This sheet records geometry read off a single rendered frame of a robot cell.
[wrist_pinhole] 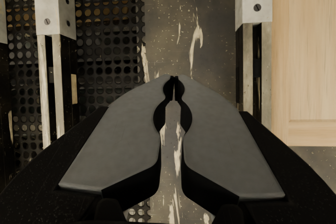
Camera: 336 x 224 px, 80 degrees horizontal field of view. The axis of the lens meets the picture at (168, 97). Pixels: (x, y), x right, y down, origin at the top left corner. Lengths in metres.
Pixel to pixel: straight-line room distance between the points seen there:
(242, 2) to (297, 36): 0.16
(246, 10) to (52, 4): 0.44
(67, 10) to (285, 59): 0.55
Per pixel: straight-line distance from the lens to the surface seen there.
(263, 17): 0.50
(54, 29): 0.57
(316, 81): 0.59
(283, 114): 0.55
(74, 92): 0.59
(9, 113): 0.73
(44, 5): 0.60
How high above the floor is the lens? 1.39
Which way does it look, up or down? 30 degrees down
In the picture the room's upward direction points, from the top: 177 degrees counter-clockwise
